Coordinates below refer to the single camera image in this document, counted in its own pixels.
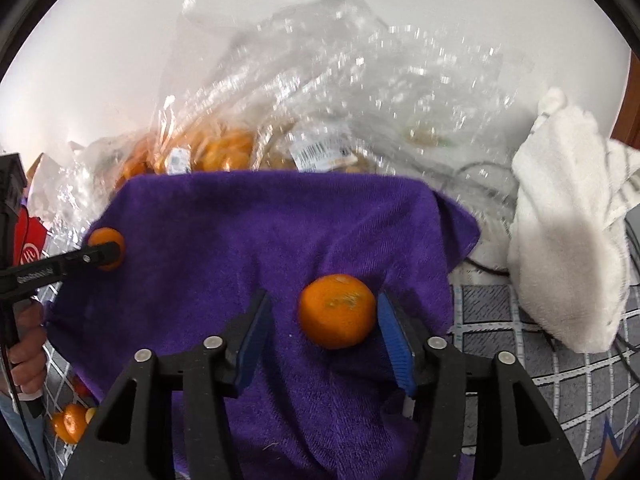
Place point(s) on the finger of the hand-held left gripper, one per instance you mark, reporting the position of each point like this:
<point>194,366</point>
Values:
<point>95,257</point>

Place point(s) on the purple towel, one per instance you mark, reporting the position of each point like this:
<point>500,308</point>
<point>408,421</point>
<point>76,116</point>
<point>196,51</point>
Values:
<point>275,230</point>

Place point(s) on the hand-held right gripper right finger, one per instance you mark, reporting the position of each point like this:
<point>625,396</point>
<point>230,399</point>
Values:
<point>397,345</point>

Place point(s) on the empty clear plastic bag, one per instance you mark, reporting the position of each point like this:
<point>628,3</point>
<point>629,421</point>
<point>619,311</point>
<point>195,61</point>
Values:
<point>85,185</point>

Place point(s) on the red box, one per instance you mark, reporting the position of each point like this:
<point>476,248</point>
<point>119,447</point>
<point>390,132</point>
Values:
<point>30,240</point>

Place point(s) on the brown wooden door frame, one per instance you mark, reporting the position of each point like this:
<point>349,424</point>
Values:
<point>629,110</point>

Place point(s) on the crumpled clear plastic bag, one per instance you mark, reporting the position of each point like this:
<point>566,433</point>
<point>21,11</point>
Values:
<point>350,70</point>

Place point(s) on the person's left hand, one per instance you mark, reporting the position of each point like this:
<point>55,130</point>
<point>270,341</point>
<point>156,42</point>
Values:
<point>30,355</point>

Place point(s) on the grey grid printed blanket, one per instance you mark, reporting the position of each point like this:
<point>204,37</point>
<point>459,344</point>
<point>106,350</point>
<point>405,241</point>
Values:
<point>550,385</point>

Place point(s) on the white towel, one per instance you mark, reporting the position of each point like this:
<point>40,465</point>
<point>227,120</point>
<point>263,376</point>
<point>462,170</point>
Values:
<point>560,210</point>

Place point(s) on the person's blue jeans leg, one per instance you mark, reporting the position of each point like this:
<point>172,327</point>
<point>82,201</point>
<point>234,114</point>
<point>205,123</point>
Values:
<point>15,435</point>

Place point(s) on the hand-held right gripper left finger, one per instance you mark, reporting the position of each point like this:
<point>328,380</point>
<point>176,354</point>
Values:
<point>252,340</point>

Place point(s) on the tan cardboard box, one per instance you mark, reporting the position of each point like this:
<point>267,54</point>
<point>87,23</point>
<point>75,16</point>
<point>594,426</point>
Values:
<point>36,167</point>

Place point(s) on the clear bag of oranges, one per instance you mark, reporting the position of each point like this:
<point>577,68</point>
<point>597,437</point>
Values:
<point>220,152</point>

